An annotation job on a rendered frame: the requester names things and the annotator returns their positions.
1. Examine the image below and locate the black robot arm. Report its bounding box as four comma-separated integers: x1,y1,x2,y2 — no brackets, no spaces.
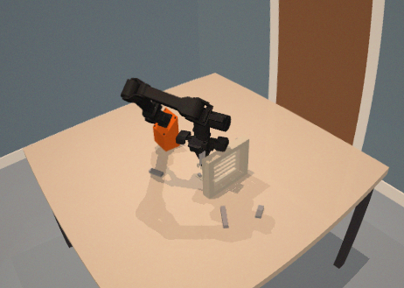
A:
121,78,231,154

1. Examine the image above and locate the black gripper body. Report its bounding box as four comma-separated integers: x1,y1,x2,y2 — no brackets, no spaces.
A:
176,124,229,152

